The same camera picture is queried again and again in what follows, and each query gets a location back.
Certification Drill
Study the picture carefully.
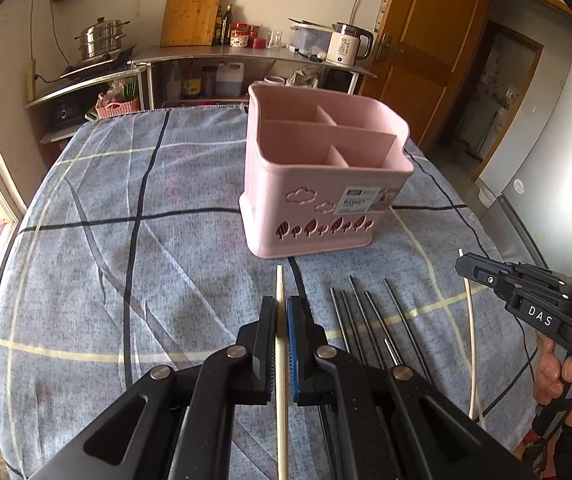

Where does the silver metal chopstick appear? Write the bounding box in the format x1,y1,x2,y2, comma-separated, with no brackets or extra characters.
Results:
383,337,404,366

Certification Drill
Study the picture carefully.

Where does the light wooden chopstick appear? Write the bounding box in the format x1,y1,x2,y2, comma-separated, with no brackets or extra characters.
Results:
456,247,480,421

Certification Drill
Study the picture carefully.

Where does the metal kitchen shelf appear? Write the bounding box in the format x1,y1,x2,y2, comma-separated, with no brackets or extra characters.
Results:
25,44,377,146

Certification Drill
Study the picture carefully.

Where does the blue plaid tablecloth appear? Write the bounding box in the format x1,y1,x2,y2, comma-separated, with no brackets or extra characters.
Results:
0,106,536,479

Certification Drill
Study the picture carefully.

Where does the pink plastic utensil basket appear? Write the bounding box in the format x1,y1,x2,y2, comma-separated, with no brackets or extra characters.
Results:
239,82,414,259

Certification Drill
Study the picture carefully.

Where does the wooden door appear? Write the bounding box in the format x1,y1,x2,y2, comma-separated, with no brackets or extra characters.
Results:
359,0,491,151

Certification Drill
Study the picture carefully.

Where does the white electric kettle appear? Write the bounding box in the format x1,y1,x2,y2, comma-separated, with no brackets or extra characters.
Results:
326,22,375,66

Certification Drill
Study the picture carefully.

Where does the dark sauce bottle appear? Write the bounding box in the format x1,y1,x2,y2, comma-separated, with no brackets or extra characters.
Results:
221,4,233,46

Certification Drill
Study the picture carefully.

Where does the wooden cutting board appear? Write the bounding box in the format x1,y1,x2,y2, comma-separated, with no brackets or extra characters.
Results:
160,0,221,48

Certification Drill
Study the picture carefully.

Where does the steel steamer pot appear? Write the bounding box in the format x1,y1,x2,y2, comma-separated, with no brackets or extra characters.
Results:
75,16,129,61

